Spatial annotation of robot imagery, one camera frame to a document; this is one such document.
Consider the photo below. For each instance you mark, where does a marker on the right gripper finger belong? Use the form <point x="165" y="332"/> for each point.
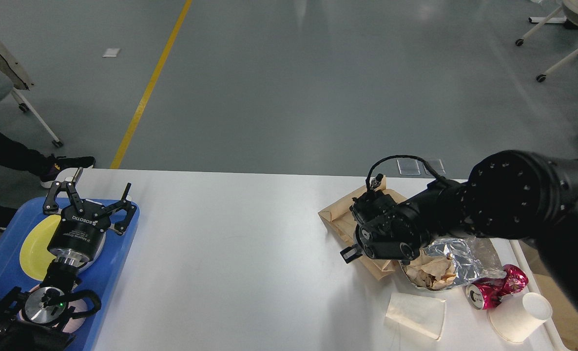
<point x="351" y="253"/>

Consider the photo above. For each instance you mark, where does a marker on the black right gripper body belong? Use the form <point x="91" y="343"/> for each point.
<point x="359" y="241"/>

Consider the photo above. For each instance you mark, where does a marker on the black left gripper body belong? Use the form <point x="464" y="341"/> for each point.
<point x="63" y="242"/>

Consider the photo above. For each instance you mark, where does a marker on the yellow plastic plate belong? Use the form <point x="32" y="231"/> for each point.
<point x="34" y="257"/>

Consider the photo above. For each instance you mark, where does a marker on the foil tray with paper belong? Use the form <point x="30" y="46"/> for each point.
<point x="448" y="263"/>

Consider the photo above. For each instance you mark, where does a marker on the white paper napkin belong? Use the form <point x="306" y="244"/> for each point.
<point x="425" y="315"/>

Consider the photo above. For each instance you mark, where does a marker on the white paper cup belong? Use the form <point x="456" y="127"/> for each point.
<point x="517" y="317"/>

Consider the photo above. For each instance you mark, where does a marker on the large brown paper bag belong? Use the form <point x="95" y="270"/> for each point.
<point x="565" y="316"/>

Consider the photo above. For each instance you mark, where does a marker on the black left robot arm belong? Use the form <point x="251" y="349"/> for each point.
<point x="45" y="317"/>

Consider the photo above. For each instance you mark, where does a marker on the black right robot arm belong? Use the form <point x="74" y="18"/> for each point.
<point x="513" y="194"/>

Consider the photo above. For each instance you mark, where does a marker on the red object under arm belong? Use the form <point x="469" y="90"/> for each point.
<point x="486" y="293"/>

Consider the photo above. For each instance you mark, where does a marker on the person in black clothes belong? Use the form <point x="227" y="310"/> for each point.
<point x="15" y="155"/>

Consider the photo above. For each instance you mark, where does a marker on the clear floor plate left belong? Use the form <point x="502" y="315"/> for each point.
<point x="409" y="167"/>

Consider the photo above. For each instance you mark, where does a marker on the clear floor plate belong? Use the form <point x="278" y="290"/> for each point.
<point x="437" y="165"/>
<point x="409" y="167"/>

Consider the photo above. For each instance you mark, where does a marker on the blue plastic tray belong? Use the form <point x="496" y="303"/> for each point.
<point x="102" y="276"/>

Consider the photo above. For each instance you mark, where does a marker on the clear floor plate right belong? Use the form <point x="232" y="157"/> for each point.
<point x="437" y="165"/>

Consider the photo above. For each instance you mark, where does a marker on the beige plastic bin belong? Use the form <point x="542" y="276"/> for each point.
<point x="531" y="263"/>

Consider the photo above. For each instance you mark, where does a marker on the white chair base right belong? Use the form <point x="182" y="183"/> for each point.
<point x="555" y="34"/>

